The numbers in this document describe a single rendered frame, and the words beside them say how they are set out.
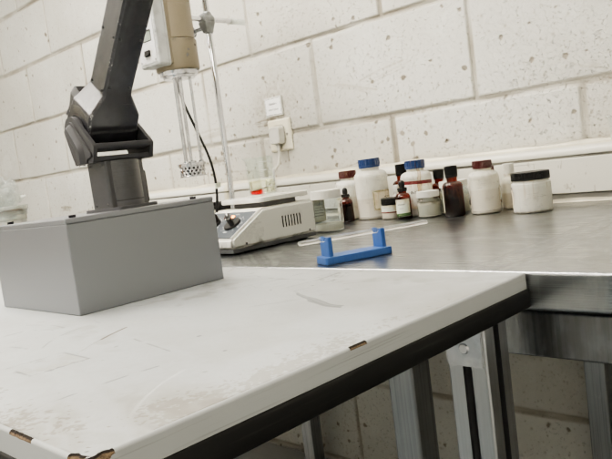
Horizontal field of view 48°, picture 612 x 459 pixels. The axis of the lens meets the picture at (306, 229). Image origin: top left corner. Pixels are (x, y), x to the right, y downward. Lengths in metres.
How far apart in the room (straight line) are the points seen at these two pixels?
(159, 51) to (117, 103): 0.77
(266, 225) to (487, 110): 0.56
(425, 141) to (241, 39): 0.66
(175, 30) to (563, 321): 1.18
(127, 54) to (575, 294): 0.56
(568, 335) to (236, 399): 0.42
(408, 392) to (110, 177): 0.45
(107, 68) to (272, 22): 1.08
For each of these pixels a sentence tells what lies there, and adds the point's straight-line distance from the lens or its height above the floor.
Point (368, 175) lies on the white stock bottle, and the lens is 1.47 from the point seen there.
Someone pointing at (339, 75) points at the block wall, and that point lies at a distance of 1.73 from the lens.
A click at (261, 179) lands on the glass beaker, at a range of 1.24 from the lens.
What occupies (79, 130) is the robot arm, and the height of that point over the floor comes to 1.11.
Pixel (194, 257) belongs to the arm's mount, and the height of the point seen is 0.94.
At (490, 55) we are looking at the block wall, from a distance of 1.50.
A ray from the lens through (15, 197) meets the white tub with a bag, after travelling 2.14.
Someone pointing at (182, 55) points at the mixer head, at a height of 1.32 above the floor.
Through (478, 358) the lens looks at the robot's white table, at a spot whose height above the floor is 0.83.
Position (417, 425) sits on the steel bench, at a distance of 0.90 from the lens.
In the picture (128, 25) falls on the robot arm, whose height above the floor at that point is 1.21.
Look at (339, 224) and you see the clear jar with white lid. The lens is 1.33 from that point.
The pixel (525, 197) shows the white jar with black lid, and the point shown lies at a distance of 1.26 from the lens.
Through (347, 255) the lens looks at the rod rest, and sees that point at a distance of 0.91.
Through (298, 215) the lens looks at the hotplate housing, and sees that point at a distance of 1.24.
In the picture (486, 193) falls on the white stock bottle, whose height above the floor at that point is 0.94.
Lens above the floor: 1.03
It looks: 5 degrees down
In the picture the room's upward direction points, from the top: 7 degrees counter-clockwise
